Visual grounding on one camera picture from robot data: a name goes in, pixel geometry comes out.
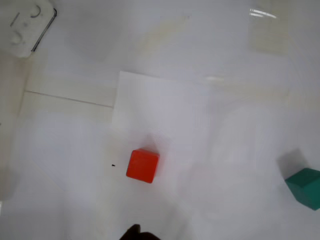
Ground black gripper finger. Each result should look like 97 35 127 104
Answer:
119 223 162 240

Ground red wooden cube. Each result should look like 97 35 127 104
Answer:
125 147 161 185

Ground teal blue wooden cube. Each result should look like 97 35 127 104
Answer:
284 167 320 211

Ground small white paper sheet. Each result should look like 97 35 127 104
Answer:
91 70 320 240

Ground beige masking tape strip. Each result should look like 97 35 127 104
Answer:
138 14 192 53

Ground white plastic box black edge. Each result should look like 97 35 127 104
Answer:
0 0 58 59

